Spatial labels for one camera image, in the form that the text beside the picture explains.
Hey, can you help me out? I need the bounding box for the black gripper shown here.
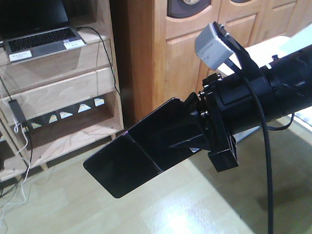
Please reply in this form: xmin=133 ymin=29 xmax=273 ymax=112
xmin=165 ymin=73 xmax=267 ymax=172

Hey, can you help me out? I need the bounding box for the black smartphone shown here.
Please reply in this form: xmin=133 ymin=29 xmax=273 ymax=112
xmin=83 ymin=98 xmax=200 ymax=198

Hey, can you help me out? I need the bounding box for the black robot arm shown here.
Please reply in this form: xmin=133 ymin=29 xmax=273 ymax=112
xmin=183 ymin=46 xmax=312 ymax=172

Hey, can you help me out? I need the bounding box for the light wooden desk shelf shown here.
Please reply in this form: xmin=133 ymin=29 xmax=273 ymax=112
xmin=0 ymin=0 xmax=124 ymax=181

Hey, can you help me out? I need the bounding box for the wooden wardrobe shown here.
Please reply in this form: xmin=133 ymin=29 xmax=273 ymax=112
xmin=110 ymin=0 xmax=312 ymax=127

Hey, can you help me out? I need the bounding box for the silver laptop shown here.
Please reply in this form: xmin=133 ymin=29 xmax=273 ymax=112
xmin=0 ymin=0 xmax=87 ymax=63

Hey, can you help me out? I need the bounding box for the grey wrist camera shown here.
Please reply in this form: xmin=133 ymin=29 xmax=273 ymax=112
xmin=195 ymin=23 xmax=234 ymax=70

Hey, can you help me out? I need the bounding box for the black power cable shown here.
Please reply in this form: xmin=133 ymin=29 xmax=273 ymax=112
xmin=77 ymin=26 xmax=121 ymax=96

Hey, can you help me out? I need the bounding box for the white cable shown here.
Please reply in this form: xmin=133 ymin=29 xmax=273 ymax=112
xmin=0 ymin=121 xmax=32 ymax=220

